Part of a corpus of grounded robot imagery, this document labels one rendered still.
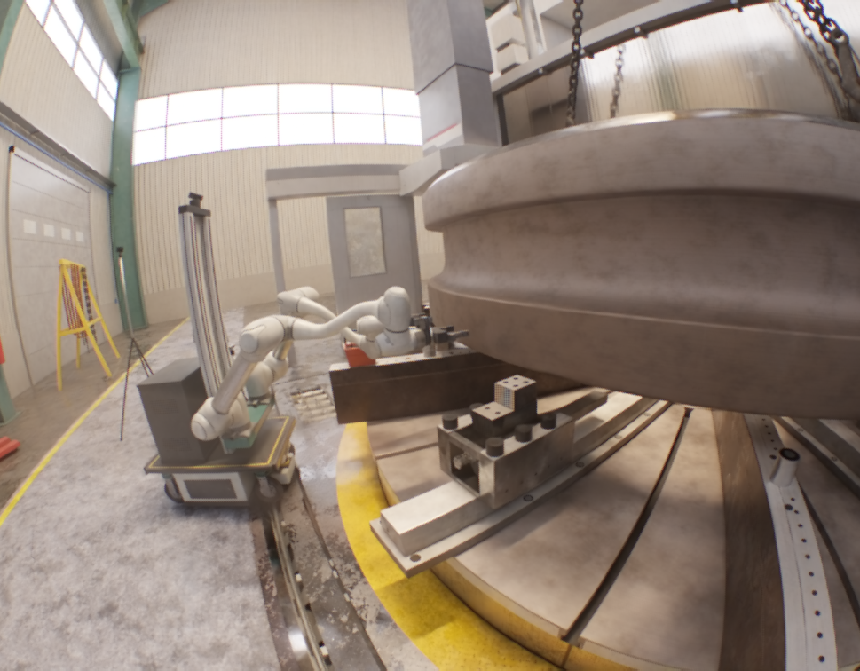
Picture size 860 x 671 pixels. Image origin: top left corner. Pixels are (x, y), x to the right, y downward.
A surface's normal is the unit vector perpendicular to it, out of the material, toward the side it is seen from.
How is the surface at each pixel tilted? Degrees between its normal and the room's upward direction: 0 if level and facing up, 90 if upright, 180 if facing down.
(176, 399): 90
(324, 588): 0
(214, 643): 0
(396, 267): 90
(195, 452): 90
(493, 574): 0
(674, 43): 90
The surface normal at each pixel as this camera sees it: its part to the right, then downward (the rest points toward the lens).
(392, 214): 0.47, 0.16
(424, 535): 0.47, -0.16
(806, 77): -0.87, 0.18
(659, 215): -0.72, 0.22
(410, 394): 0.16, 0.22
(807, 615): -0.08, -0.97
